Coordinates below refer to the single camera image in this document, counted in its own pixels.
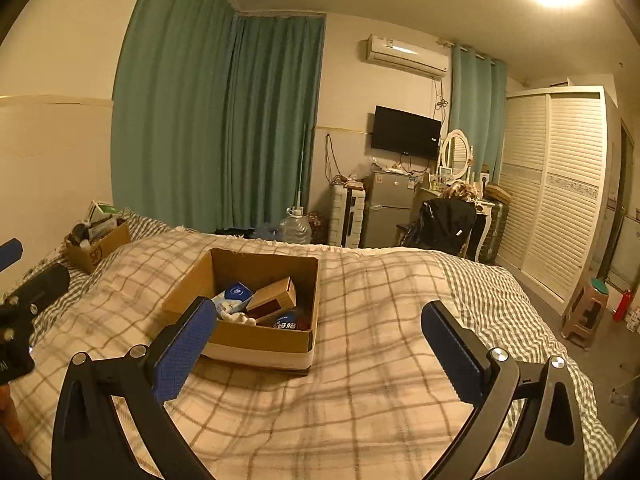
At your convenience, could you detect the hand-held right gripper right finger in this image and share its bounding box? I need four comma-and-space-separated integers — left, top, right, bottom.
421, 300, 586, 480

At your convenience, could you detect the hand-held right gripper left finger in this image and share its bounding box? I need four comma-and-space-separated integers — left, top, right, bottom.
50, 296, 218, 480

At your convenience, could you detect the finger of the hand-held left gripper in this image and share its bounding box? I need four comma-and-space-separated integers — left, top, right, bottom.
0, 262, 71, 323
0, 239, 24, 272

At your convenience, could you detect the large cardboard box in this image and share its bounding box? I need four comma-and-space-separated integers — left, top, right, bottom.
161, 247, 321, 377

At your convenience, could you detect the blue white tissue pack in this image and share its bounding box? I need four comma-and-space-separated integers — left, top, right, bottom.
210, 282, 253, 316

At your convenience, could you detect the tan rectangular box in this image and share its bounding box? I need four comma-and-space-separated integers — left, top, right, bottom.
245, 276, 297, 322

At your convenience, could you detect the person's left hand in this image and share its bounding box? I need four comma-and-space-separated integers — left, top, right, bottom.
0, 384, 27, 446

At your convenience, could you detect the small cardboard box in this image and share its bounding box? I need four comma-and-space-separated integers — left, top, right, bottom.
65, 217, 132, 275

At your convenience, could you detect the green gingham bed sheet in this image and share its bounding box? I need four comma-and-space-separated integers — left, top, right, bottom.
0, 210, 618, 461

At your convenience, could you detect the white green carton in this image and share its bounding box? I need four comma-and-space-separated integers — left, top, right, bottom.
89, 200, 121, 226

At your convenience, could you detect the black jacket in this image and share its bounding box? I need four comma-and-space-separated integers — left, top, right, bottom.
402, 197, 477, 256

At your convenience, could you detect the dark suitcase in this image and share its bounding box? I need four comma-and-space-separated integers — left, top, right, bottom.
482, 185, 511, 264

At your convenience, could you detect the plastic stool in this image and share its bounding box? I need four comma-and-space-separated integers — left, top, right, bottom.
560, 277, 611, 351

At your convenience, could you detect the grey small fridge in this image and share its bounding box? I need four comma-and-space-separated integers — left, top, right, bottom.
364, 170, 416, 248

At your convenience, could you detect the clear water jug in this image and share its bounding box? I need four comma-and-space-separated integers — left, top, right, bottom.
277, 207, 313, 246

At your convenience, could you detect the red fire extinguisher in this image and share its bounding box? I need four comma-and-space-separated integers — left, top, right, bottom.
612, 290, 633, 323

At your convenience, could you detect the white suitcase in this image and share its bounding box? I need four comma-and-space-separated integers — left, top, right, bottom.
327, 182, 366, 248

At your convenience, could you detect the white louvred wardrobe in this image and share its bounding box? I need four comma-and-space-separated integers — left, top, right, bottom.
497, 87, 621, 313

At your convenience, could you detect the white oval mirror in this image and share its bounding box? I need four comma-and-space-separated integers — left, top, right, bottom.
440, 130, 473, 181

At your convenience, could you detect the green curtain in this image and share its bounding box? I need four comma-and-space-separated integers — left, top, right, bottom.
112, 0, 238, 233
220, 10, 327, 236

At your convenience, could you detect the white pole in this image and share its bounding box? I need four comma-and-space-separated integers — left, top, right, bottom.
297, 122, 307, 211

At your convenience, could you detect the light teal curtain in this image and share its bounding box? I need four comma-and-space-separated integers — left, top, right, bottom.
449, 42, 507, 186

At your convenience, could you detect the white air conditioner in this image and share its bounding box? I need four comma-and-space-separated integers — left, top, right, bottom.
365, 34, 449, 80

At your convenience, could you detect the black wall television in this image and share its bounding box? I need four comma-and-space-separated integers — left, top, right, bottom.
371, 106, 443, 159

